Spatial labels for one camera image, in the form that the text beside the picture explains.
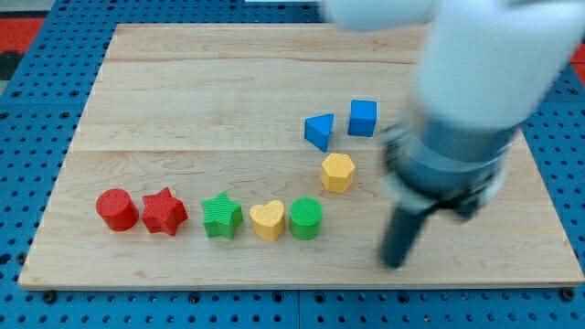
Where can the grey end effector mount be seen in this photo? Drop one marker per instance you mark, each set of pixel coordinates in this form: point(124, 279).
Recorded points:
point(434, 163)

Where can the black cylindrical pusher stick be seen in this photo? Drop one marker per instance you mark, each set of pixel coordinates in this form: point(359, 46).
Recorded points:
point(403, 228)

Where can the yellow heart block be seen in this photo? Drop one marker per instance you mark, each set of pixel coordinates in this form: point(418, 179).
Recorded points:
point(268, 221)

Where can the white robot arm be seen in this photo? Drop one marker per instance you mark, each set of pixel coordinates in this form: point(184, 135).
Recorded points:
point(485, 67)

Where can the blue cube block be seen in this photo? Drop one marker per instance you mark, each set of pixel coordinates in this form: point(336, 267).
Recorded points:
point(362, 118)

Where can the yellow hexagon block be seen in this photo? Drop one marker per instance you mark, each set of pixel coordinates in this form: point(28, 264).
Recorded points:
point(337, 172)

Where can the green cylinder block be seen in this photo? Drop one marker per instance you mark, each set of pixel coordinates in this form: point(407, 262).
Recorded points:
point(305, 218)

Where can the blue triangle block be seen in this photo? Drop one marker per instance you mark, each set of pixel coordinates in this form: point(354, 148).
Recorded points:
point(317, 130)

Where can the green star block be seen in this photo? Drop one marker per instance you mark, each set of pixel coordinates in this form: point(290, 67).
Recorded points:
point(222, 216)

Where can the wooden board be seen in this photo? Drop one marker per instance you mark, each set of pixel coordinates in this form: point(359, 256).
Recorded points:
point(205, 109)

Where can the red star block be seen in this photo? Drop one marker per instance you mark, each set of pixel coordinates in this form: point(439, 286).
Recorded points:
point(163, 213)

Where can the red cylinder block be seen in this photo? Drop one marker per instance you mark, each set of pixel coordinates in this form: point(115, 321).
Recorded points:
point(117, 209)

